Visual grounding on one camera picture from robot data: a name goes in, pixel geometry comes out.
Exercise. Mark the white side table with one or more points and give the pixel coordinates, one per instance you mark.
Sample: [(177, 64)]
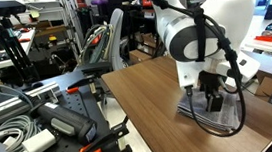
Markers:
[(270, 48)]

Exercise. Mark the black handheld power tool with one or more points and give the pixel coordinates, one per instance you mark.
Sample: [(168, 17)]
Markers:
[(66, 121)]

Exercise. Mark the black perforated board table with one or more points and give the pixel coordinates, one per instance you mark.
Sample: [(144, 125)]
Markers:
[(78, 106)]

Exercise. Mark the red hand tool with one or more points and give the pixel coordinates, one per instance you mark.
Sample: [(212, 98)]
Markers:
[(265, 38)]

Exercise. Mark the brown cardboard box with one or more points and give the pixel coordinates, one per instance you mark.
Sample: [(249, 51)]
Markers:
[(140, 56)]

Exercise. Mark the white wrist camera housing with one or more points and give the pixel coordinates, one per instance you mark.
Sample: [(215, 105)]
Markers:
[(189, 72)]

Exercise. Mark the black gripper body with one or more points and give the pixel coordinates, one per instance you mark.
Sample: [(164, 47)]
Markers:
[(211, 82)]

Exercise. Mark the grey office chair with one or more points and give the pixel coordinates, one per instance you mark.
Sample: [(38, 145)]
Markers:
[(118, 37)]

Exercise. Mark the grey towel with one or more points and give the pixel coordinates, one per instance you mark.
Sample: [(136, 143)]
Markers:
[(227, 114)]

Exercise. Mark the purple cylindrical object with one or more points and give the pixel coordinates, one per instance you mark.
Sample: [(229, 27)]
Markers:
[(99, 2)]

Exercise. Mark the silver aluminium extrusion bar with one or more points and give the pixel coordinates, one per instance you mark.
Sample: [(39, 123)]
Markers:
[(5, 107)]

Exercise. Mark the small yellow object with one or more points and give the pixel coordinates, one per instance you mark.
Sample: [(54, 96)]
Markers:
[(52, 38)]

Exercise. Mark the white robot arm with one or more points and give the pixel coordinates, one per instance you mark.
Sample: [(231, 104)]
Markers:
[(233, 13)]

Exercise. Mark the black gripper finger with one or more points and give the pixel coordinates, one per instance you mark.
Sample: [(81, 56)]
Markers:
[(209, 101), (217, 103)]

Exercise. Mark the black camera stand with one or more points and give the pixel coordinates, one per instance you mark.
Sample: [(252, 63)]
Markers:
[(16, 54)]

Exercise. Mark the white power adapter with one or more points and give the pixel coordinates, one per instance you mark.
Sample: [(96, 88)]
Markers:
[(38, 142)]

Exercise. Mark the small metal bracket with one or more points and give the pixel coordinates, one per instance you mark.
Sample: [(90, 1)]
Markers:
[(53, 94)]

